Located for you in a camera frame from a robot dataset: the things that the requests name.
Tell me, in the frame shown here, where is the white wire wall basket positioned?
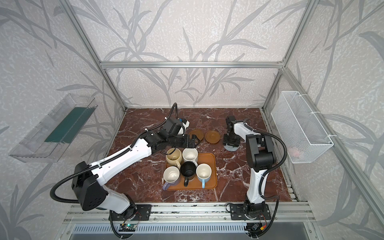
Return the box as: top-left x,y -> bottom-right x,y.
271,91 -> 334,164

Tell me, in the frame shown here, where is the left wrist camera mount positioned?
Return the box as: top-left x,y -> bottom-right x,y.
163,117 -> 190,136

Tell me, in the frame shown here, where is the aluminium front rail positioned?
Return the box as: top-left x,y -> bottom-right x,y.
63,202 -> 316,224

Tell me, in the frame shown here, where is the beige ceramic mug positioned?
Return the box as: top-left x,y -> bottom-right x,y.
166,148 -> 183,169

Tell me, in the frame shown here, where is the clear plastic wall bin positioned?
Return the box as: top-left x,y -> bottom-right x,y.
9,94 -> 98,163

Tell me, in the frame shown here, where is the wooden round coaster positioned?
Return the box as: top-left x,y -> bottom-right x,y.
189,129 -> 204,141
205,131 -> 221,144

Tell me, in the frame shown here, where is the purple mug white inside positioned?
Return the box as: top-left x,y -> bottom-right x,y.
162,166 -> 181,191

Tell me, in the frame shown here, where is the orange brown tray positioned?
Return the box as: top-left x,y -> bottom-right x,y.
167,153 -> 218,191

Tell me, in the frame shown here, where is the green lit circuit board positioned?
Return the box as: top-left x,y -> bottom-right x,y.
119,224 -> 138,233

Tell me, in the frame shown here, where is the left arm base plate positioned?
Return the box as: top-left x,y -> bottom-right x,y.
109,204 -> 152,222

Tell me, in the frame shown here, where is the white speckled mug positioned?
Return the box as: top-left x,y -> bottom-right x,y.
182,148 -> 199,167

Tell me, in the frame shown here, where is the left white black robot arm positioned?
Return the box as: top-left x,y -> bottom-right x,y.
50,131 -> 201,217

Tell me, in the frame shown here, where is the black mug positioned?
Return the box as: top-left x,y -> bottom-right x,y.
180,162 -> 197,187

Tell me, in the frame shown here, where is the grey round coaster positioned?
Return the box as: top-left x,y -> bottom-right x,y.
224,143 -> 240,152

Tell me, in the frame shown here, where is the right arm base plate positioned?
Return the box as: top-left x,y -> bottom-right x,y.
229,202 -> 272,221

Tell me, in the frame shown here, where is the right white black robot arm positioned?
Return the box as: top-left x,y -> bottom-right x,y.
223,116 -> 287,215

